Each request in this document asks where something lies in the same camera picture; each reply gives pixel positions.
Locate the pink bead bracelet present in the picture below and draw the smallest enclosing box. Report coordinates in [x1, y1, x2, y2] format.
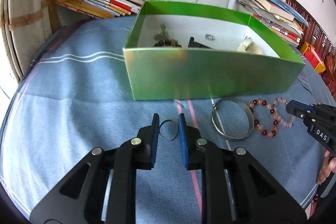
[272, 97, 297, 128]

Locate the red and peach bead bracelet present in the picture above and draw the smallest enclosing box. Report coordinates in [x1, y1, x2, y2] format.
[248, 99, 280, 138]

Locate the silver bangle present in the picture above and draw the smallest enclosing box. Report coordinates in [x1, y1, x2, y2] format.
[210, 98, 254, 141]

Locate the small dark ring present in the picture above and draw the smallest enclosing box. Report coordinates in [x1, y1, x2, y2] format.
[159, 119, 180, 141]

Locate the cream white wristwatch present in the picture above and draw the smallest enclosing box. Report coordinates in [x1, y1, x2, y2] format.
[236, 38, 264, 55]

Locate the black headband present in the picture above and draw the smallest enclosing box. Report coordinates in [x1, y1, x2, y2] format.
[188, 37, 210, 49]

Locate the green leaf jewelry piece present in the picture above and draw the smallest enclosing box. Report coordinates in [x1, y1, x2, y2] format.
[153, 23, 171, 42]

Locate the person's right hand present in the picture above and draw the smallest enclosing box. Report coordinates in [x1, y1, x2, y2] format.
[317, 151, 336, 185]

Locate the red yellow gift bag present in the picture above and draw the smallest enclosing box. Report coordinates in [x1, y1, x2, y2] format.
[299, 42, 326, 74]

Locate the blue plaid bed sheet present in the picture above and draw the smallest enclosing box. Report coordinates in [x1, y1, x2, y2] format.
[1, 17, 325, 223]

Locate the right stack of books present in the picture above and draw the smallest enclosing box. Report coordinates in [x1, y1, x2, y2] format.
[236, 0, 309, 47]

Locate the green cardboard box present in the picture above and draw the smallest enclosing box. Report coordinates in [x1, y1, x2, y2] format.
[123, 1, 305, 100]

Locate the beige curtain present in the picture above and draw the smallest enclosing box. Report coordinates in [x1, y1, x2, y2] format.
[1, 0, 61, 81]

